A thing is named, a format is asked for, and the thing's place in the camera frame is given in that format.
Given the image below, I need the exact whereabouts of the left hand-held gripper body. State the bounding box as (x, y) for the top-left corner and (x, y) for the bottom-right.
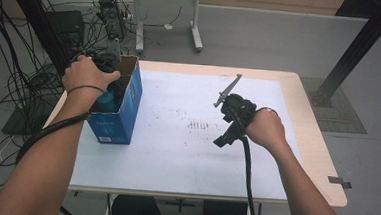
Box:
(90, 36), (125, 75)

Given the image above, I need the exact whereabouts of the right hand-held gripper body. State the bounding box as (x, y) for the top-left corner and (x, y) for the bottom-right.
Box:
(211, 71), (261, 140)

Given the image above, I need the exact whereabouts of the blue cardboard box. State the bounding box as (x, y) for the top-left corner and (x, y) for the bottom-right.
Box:
(84, 52), (147, 147)

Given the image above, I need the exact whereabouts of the person's left hand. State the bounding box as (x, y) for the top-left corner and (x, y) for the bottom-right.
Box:
(60, 54), (122, 100)

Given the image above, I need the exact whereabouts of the person's right hand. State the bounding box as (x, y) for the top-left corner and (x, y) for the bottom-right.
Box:
(243, 105), (291, 152)

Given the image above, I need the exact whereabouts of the black wrist band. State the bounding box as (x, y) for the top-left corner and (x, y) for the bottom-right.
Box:
(65, 83), (107, 99)

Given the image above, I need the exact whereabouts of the white table mat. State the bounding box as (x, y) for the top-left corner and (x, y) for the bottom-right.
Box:
(68, 65), (308, 202)

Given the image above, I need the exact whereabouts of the black equipment box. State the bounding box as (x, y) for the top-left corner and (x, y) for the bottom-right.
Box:
(44, 8), (87, 53)

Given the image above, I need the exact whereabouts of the light wooden table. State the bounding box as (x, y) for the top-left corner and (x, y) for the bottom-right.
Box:
(38, 54), (356, 209)

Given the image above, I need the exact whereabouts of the white-legged desk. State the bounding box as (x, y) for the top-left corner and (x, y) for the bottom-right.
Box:
(109, 0), (235, 57)

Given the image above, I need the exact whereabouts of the grey floor mat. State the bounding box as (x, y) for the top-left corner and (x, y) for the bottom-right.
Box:
(296, 76), (371, 135)

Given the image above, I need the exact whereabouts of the dark floor mat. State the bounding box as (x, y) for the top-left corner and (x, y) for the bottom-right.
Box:
(0, 105), (51, 139)

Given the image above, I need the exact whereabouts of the person's left leg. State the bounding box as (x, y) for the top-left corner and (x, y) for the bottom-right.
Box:
(110, 194), (165, 215)

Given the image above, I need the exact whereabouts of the grey tape strip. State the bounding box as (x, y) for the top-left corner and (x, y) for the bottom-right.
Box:
(327, 175), (354, 190)

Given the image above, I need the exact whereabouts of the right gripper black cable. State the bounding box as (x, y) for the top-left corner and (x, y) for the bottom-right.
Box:
(234, 135), (265, 215)

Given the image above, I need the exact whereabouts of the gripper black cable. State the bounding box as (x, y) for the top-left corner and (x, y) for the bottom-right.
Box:
(12, 107), (91, 215)
(234, 135), (265, 215)

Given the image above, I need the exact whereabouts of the black metal frame post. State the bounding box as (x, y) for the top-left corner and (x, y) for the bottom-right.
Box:
(309, 0), (381, 112)
(0, 0), (80, 78)

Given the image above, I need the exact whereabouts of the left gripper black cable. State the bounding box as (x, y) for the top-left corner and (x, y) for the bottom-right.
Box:
(12, 107), (91, 215)

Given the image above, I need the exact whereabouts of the tangle of black floor cables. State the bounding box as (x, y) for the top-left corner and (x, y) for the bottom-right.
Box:
(0, 0), (186, 203)

